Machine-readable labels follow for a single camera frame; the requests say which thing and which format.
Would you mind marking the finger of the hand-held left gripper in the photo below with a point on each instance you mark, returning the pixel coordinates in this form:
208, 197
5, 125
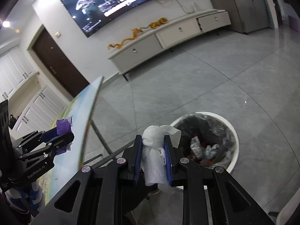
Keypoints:
63, 139
50, 133

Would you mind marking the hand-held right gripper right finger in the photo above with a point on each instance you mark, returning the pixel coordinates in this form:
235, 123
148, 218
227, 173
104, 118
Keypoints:
168, 161

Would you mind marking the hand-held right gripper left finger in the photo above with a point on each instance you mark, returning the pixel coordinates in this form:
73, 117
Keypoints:
138, 161

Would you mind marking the purple wrapper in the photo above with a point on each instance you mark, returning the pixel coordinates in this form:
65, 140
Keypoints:
63, 125

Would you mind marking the white tissue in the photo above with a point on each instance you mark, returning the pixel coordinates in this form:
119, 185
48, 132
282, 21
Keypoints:
152, 166

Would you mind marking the red and white chip bag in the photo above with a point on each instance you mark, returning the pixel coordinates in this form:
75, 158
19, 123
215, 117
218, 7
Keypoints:
205, 163

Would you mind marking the white round trash bin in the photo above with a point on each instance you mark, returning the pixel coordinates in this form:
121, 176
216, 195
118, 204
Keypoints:
235, 150

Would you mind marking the landscape print table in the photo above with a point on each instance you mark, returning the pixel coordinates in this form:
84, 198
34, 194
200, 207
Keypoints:
79, 103

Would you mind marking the translucent grey bin liner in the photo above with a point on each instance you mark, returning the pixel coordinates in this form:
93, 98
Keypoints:
211, 126

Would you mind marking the dark brown door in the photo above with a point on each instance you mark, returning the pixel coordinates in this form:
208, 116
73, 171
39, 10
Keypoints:
58, 68

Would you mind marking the white television cabinet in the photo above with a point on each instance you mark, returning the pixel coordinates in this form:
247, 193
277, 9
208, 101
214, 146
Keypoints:
145, 46

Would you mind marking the round ceiling light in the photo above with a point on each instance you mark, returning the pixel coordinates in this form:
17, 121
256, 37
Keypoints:
5, 24

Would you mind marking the white chair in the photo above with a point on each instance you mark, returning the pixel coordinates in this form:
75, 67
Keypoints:
290, 211

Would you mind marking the golden dragon ornament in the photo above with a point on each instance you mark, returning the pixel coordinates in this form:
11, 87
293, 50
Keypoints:
158, 24

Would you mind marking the grey refrigerator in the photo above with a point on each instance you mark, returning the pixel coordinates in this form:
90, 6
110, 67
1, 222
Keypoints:
248, 9

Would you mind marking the white wall cabinet unit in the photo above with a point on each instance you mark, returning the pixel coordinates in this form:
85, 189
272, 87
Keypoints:
42, 103

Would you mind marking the wall switch plate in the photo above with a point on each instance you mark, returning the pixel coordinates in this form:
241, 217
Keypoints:
58, 34

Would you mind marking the wall television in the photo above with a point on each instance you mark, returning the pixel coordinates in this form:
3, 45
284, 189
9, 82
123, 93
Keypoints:
117, 0

